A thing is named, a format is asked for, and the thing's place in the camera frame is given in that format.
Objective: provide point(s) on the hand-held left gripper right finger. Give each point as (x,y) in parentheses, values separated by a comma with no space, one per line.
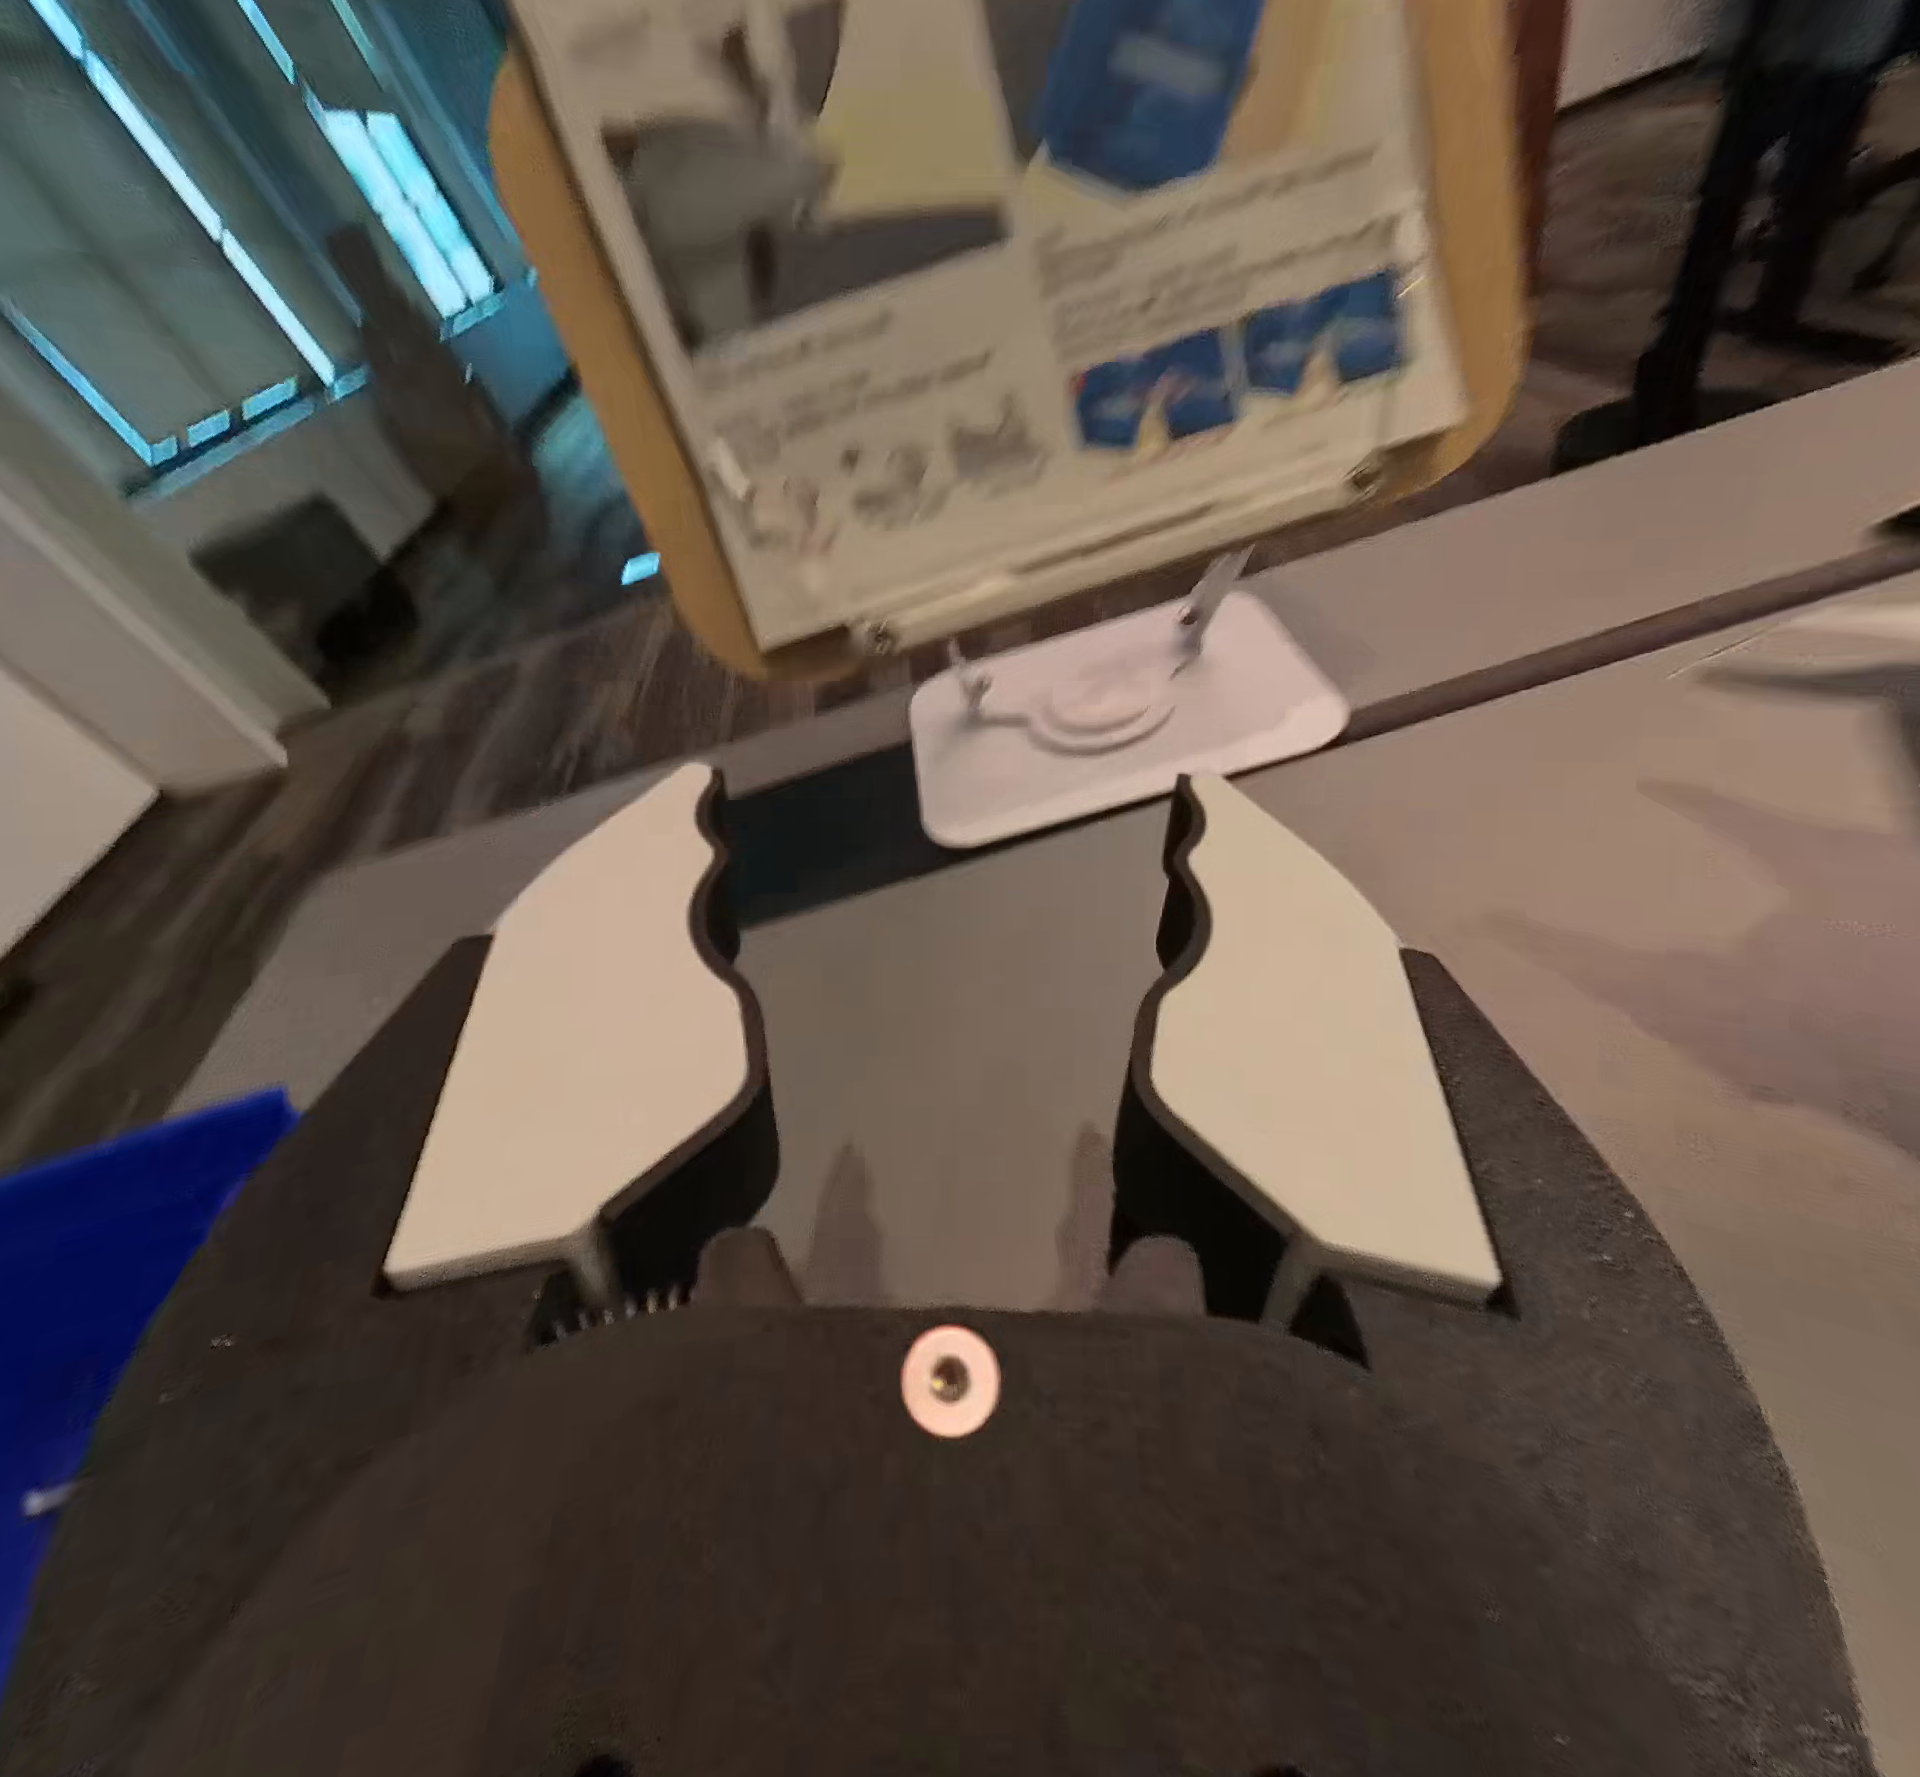
(1321,1057)

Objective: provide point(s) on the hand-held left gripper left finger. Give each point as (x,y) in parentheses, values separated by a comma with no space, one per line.
(586,1025)

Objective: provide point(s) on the blue plastic bin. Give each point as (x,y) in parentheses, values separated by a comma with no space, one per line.
(105,1267)

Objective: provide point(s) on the printed instruction sheet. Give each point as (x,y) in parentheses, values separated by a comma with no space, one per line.
(931,352)

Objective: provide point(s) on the wooden document stand white base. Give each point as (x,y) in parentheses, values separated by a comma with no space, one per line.
(1479,158)

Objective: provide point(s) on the glass partition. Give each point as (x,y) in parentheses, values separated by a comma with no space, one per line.
(180,158)

